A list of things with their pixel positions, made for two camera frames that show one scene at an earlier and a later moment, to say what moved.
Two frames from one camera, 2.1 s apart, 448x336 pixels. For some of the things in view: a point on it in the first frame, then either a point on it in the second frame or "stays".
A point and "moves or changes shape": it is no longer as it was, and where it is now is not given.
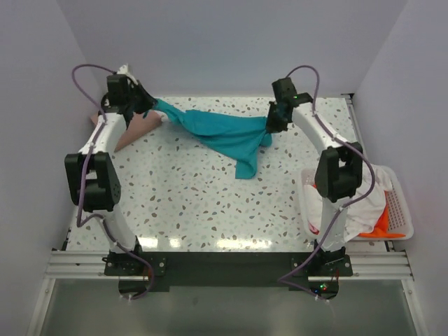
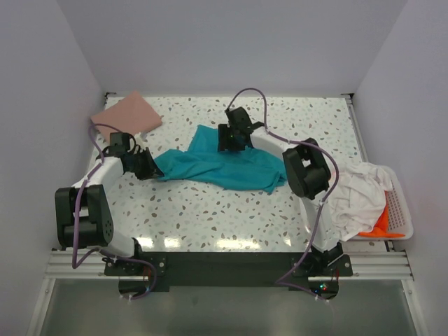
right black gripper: (271, 127) -> (224, 142)
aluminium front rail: (368, 265) stays
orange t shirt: (380, 229) stays
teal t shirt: (239, 138) moves or changes shape
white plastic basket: (400, 218) stays
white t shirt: (362, 216) stays
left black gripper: (149, 101) -> (151, 170)
